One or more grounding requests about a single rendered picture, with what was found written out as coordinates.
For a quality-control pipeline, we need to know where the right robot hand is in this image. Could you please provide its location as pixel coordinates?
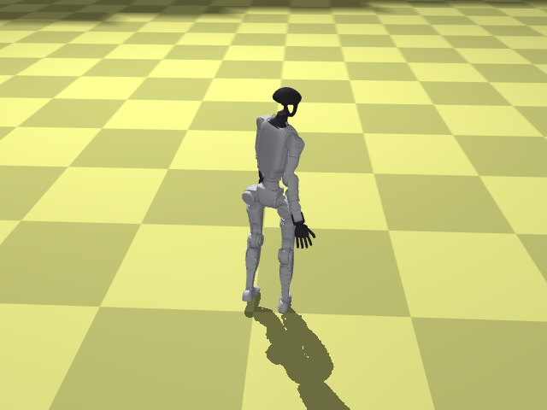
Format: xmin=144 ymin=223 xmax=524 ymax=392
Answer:
xmin=291 ymin=212 xmax=315 ymax=249

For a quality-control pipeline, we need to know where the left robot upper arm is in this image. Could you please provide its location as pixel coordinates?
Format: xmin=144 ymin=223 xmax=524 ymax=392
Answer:
xmin=255 ymin=115 xmax=272 ymax=152

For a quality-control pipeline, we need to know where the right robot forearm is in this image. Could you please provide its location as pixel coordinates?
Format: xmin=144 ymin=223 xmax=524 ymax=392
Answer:
xmin=285 ymin=174 xmax=303 ymax=223

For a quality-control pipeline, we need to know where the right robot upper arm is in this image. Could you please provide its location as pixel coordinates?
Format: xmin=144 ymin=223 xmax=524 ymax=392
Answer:
xmin=282 ymin=132 xmax=304 ymax=187

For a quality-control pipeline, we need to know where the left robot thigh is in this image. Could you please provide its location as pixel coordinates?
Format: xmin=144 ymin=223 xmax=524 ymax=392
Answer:
xmin=242 ymin=184 xmax=265 ymax=249

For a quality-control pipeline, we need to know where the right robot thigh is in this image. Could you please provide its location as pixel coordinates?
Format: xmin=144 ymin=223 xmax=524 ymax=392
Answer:
xmin=276 ymin=195 xmax=296 ymax=265

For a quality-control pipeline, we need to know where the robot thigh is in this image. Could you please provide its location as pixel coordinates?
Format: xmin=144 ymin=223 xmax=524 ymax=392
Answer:
xmin=276 ymin=195 xmax=296 ymax=265
xmin=242 ymin=184 xmax=265 ymax=249

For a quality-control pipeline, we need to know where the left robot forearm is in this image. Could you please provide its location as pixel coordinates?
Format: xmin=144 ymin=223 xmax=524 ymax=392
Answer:
xmin=256 ymin=152 xmax=266 ymax=178

